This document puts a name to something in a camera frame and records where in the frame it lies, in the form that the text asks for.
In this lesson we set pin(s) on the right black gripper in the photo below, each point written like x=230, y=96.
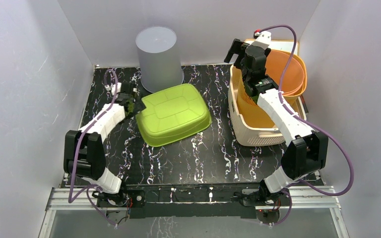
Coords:
x=237, y=48

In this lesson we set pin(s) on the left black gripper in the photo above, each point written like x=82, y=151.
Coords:
x=138, y=108

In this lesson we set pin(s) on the green plastic tub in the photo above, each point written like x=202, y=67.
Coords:
x=173, y=114

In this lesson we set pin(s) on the grey plastic bucket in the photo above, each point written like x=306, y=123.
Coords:
x=159, y=59

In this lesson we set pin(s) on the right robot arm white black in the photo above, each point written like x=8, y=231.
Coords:
x=306, y=148

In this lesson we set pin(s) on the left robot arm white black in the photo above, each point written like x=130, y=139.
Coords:
x=84, y=154

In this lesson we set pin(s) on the yellow slatted plastic basket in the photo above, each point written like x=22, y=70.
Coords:
x=252, y=114

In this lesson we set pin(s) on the orange plastic bucket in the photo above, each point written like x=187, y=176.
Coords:
x=295, y=77

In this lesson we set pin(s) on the cream perforated laundry basket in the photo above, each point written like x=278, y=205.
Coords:
x=243, y=124

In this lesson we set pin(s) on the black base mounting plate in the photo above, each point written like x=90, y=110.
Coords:
x=190, y=200

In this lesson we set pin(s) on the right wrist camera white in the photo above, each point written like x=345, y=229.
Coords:
x=262, y=39

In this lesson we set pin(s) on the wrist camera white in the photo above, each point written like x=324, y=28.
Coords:
x=262, y=39
x=114, y=89

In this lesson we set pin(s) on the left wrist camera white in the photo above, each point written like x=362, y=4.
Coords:
x=114, y=89

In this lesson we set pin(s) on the aluminium frame rail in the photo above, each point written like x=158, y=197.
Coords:
x=302, y=197

